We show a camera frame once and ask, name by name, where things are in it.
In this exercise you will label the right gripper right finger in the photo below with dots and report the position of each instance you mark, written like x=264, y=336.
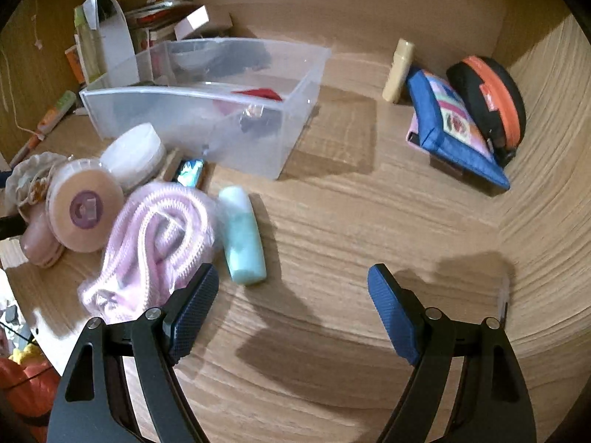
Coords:
x=492, y=403

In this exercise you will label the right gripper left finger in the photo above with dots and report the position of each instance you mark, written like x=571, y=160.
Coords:
x=93, y=404

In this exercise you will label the pink round compact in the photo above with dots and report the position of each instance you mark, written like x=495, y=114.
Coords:
x=39, y=244

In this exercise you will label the pink knitted item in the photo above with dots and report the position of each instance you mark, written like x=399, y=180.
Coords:
x=162, y=235

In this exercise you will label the cotton pad tub purple label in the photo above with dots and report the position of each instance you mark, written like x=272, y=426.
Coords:
x=82, y=204

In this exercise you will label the mint green tube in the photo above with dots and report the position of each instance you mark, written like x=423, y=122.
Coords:
x=242, y=245

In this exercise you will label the white round lidded container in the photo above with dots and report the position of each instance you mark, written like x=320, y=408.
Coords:
x=134, y=157

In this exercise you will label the red velvet pouch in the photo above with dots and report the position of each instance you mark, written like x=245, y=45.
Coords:
x=252, y=111

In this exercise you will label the white drawstring pouch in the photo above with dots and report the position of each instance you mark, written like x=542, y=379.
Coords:
x=29, y=182

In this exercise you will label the blue foil sachet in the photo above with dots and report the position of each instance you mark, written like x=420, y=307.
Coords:
x=190, y=173

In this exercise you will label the orange white pen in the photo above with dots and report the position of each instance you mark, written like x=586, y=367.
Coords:
x=26, y=149

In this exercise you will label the blue patchwork pouch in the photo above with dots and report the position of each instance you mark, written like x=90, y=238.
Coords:
x=442, y=127

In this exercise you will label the black orange round case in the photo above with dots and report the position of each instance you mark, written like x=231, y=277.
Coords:
x=494, y=102

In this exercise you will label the orange-green cream tube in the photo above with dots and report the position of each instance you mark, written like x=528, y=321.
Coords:
x=54, y=115

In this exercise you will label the clear plastic storage bin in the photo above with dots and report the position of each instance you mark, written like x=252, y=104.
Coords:
x=184, y=107

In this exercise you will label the folded white paper sheet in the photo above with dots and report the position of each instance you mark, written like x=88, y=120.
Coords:
x=112, y=41

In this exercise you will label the orange snack packet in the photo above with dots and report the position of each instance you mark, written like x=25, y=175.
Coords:
x=75, y=65

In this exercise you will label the cream lotion bottle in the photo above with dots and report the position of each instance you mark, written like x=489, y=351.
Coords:
x=402, y=60

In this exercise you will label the clear glass bowl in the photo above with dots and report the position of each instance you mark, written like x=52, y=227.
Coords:
x=193, y=55

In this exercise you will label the stack of booklets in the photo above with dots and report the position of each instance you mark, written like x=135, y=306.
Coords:
x=154, y=22

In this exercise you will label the yellow-green spray bottle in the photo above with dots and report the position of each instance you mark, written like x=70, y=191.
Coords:
x=87, y=50

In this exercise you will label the small white cardboard box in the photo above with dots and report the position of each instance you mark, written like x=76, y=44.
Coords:
x=192, y=23

